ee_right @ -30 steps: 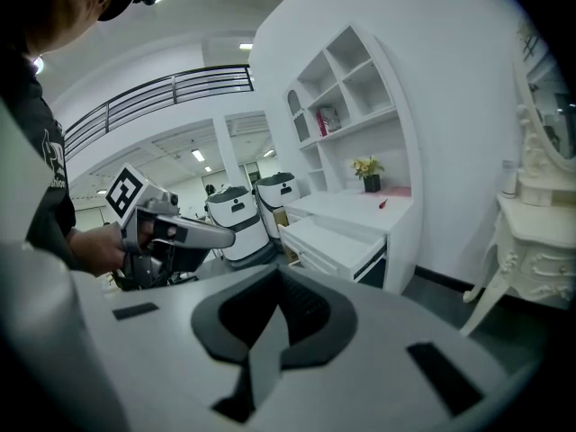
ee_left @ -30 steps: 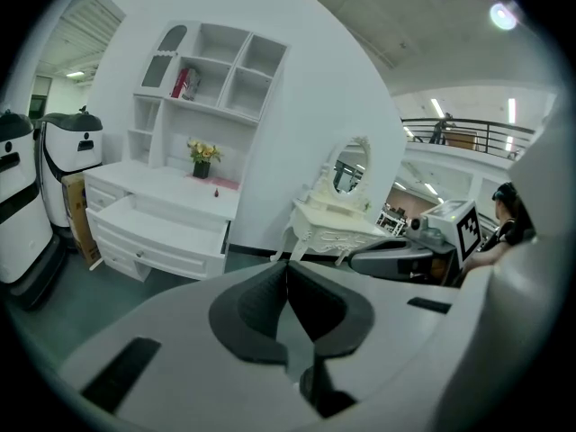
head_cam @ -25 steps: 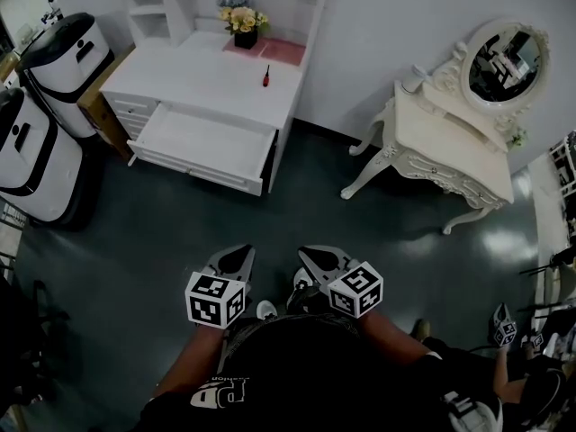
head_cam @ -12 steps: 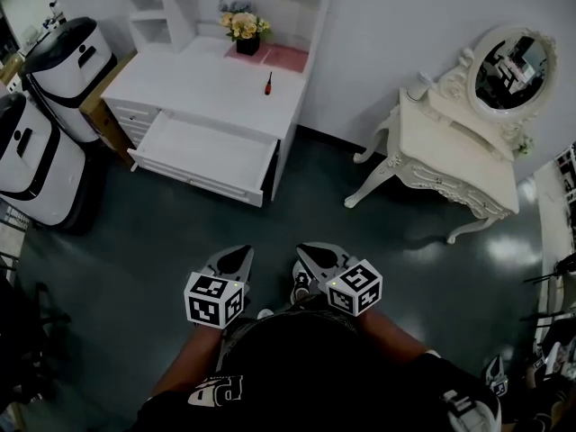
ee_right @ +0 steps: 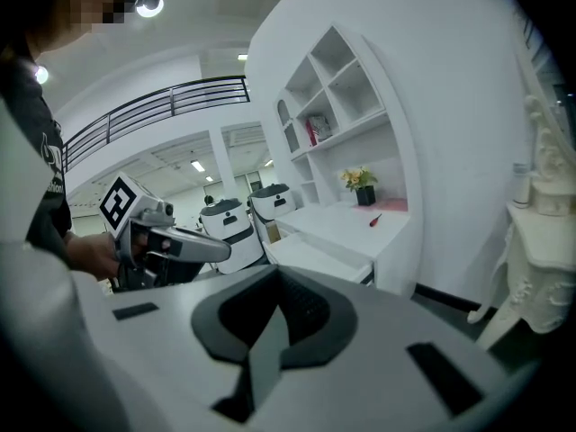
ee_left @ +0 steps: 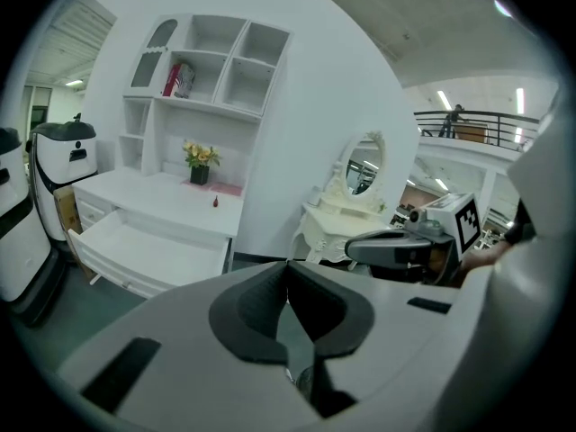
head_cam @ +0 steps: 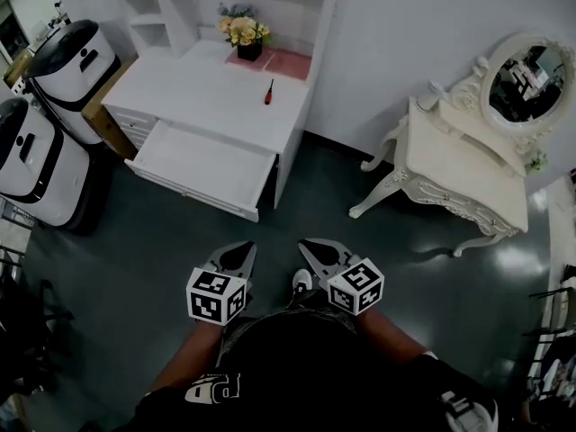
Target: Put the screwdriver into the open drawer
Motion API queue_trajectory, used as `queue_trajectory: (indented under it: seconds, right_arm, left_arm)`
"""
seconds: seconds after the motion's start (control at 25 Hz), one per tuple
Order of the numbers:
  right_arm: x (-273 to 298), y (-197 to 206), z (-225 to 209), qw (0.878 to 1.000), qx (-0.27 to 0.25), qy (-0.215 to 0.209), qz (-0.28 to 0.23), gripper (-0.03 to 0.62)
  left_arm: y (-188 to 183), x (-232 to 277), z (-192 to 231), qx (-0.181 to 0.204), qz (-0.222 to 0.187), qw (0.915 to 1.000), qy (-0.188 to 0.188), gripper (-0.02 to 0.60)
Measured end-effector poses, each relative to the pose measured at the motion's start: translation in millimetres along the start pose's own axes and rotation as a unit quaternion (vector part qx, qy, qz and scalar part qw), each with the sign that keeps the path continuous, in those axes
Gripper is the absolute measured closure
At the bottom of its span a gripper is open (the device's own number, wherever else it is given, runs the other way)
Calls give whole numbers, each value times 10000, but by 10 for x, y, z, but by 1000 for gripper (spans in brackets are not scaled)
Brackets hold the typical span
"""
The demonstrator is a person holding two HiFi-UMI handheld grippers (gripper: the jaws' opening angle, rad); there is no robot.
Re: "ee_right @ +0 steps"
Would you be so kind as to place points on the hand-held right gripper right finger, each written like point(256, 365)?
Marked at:
point(382, 376)

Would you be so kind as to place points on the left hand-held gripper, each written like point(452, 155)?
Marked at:
point(135, 205)

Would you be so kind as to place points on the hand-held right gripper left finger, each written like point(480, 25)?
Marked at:
point(171, 353)

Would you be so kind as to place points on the person's left hand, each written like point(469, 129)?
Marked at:
point(94, 257)

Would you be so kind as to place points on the white and black robot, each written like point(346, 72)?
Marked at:
point(274, 205)
point(231, 236)

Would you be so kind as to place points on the brown cardboard box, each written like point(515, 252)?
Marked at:
point(272, 232)

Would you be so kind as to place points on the ceiling strip light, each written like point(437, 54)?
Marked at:
point(196, 165)

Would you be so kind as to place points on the white desk with hutch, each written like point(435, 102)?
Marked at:
point(360, 227)

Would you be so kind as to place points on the black metal railing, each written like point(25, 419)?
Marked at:
point(157, 106)

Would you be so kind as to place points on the pink mat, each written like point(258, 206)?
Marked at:
point(391, 205)
point(360, 207)

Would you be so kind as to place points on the red book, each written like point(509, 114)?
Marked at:
point(311, 133)

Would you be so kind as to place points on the black square vase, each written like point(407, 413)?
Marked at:
point(365, 196)

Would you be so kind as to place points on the person's black t-shirt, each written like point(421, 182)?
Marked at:
point(40, 151)

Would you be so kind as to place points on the white ornate dressing table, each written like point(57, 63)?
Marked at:
point(540, 277)

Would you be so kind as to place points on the yellow flower bouquet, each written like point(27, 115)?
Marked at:
point(357, 178)

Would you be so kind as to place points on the white cylindrical jar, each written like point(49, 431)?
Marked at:
point(522, 187)

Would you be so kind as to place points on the person's head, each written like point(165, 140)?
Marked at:
point(63, 29)

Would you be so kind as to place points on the oval white-framed mirror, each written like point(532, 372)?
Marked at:
point(546, 151)

